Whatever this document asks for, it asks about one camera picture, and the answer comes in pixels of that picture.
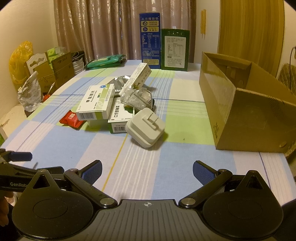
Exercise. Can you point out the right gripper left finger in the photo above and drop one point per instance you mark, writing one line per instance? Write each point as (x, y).
(82, 181)

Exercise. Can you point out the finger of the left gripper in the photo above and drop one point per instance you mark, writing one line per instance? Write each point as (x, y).
(15, 156)

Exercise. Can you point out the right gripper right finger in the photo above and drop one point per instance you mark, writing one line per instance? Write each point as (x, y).
(212, 181)

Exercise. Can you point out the red snack packet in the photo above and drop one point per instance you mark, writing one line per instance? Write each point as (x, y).
(71, 119)

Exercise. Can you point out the green white spray box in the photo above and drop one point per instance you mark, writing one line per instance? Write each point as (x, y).
(120, 114)

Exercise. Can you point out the white green medicine box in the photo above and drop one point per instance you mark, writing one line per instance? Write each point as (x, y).
(96, 103)

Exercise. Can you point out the white power adapter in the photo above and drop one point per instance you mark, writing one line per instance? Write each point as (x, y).
(145, 127)

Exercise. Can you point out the clear plastic packaging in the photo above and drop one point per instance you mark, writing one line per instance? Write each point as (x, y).
(137, 98)

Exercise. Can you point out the silver foil pouch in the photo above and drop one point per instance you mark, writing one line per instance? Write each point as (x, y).
(119, 83)

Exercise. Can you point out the long white medicine box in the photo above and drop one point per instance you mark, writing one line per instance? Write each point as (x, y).
(137, 79)

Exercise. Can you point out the person's left hand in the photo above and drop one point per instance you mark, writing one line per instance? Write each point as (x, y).
(4, 207)

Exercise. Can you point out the tablecloth checked pastel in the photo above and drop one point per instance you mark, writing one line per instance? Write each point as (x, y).
(154, 162)

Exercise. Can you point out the white crumpled plastic bag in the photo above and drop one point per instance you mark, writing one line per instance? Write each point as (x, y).
(30, 95)

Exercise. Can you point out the yellow plastic bag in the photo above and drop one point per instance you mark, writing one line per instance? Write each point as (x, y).
(18, 64)

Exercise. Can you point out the brown cardboard box on floor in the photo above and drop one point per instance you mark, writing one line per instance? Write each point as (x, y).
(59, 73)

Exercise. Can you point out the green wet wipes pack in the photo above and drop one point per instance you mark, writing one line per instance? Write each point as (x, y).
(106, 62)

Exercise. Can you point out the quilted chair cover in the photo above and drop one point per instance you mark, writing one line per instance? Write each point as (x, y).
(287, 76)

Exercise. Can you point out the green carton with label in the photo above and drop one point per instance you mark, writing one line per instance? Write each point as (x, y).
(175, 49)

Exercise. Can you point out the beige curtain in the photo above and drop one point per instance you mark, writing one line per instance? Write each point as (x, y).
(103, 28)

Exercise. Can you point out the wooden door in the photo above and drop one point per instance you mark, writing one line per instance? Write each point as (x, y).
(254, 31)

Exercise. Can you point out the tall blue carton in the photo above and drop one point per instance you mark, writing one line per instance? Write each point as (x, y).
(150, 39)

